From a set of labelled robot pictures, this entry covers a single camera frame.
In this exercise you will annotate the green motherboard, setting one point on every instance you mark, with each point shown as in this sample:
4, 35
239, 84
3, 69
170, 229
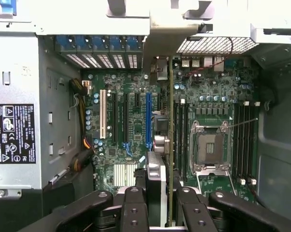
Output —
135, 116

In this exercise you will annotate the long black expansion slot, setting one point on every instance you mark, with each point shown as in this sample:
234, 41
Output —
126, 116
159, 101
113, 116

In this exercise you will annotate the grey power supply unit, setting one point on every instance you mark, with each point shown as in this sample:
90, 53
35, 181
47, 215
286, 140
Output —
15, 72

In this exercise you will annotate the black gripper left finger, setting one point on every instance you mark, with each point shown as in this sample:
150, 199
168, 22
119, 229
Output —
135, 212

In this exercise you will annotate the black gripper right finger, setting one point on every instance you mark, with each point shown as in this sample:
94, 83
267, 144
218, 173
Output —
196, 212

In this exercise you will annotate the RAM slot white tabs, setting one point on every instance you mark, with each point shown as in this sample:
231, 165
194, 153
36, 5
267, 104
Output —
254, 145
243, 145
182, 135

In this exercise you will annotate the blue expansion slot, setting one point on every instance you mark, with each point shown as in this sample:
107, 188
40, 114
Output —
148, 116

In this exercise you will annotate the metal socket cover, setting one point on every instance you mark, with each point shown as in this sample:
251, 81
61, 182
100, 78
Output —
233, 183

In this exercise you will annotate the short black expansion slot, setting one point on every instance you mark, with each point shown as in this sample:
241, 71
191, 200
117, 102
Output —
138, 100

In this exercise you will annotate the CPU socket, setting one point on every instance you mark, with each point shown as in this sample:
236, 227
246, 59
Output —
210, 147

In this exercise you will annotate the metal socket locking lever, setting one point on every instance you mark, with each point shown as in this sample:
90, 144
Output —
244, 122

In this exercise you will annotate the blue card retention clip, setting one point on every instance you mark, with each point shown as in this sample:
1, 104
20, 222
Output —
134, 43
100, 43
65, 43
83, 43
117, 43

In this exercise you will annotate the white expansion slot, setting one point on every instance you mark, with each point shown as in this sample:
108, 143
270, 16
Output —
102, 113

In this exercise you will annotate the blue case release latch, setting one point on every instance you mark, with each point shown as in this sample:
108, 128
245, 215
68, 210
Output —
7, 6

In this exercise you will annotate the silver chipset heatsink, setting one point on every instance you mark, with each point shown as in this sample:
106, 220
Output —
124, 175

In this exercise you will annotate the open PC case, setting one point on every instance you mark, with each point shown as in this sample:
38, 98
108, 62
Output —
275, 145

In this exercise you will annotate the black plastic shroud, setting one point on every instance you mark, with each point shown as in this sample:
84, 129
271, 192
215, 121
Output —
58, 193

